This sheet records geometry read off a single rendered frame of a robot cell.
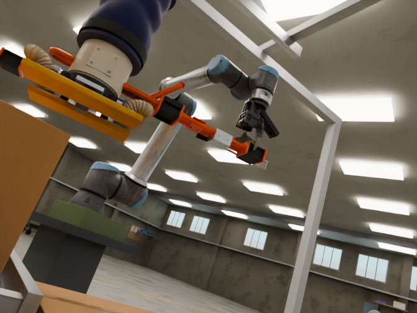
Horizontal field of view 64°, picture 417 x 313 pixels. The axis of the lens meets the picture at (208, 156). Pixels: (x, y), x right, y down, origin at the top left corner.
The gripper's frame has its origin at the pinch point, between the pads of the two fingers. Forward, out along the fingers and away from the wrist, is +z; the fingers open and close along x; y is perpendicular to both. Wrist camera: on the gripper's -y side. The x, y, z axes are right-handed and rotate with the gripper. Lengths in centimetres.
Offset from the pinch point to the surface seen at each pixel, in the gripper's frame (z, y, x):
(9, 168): 39, 65, 20
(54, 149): 31, 59, 18
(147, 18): -22, 53, 9
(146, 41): -16, 50, 7
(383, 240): -268, -970, -762
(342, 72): -277, -211, -224
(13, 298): 62, 52, 34
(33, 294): 60, 49, 34
